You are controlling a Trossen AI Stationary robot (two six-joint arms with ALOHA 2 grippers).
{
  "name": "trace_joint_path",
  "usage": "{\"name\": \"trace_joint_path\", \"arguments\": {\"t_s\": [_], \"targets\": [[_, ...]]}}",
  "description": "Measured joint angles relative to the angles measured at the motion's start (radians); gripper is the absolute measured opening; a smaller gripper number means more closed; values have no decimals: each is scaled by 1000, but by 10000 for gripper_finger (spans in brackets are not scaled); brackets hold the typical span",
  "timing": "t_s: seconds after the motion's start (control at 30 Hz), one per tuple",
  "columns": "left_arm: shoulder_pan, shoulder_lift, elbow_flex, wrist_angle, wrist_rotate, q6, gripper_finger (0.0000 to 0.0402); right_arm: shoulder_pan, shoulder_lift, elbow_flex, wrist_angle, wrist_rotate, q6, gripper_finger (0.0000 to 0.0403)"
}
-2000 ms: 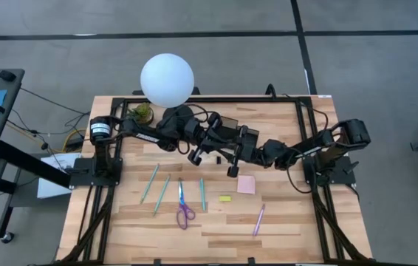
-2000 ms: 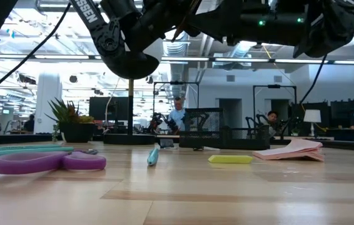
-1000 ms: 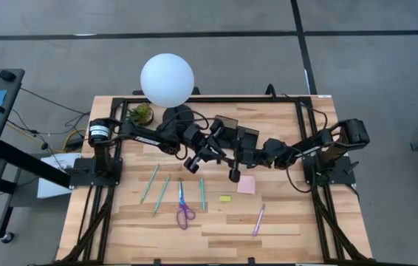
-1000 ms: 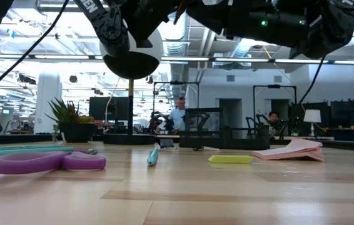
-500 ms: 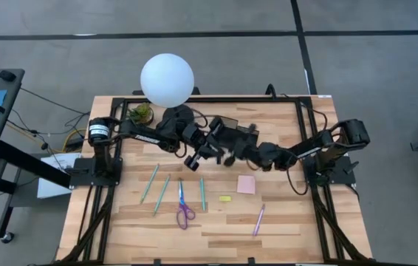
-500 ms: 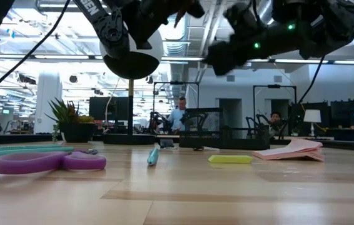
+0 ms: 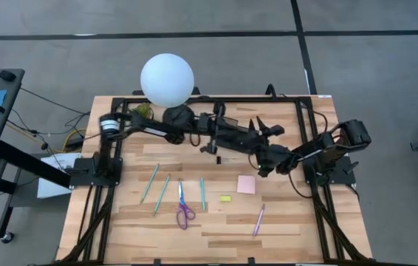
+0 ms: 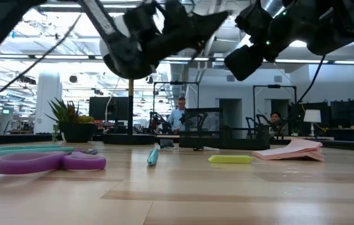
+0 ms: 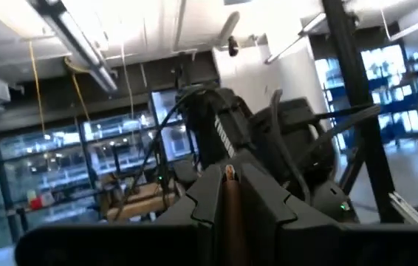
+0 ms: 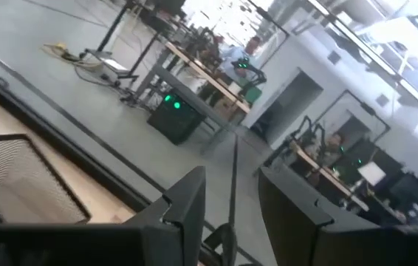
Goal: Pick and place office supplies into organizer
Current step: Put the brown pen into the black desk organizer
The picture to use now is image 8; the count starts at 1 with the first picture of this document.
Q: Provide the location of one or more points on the dark blue storage cabinet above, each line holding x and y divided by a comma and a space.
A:
349, 112

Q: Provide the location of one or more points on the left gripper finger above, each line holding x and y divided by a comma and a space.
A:
198, 47
208, 23

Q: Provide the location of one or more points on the small potted green plant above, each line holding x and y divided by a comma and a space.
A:
77, 132

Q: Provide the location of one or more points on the black background screen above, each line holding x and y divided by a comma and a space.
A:
325, 107

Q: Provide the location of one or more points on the teal pen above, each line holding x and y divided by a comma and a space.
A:
153, 156

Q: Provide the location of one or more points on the black background rig frame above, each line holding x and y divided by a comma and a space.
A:
274, 86

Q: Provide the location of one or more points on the standing person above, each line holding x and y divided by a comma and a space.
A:
177, 120

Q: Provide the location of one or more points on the pink sticky note pad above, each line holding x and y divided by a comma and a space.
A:
289, 150

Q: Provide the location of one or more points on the black mesh desk organizer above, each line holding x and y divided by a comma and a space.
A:
202, 140

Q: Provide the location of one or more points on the black background monitor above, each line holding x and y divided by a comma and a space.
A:
102, 107

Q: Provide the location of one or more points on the black aluminium rig frame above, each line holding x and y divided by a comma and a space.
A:
17, 139

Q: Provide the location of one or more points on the seated person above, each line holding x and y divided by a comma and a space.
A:
275, 117

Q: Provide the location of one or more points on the small white shade lamp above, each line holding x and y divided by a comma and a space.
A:
312, 116

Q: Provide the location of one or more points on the small yellow sticky notes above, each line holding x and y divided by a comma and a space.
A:
230, 159

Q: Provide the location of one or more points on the black background robot arm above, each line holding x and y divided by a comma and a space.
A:
156, 120

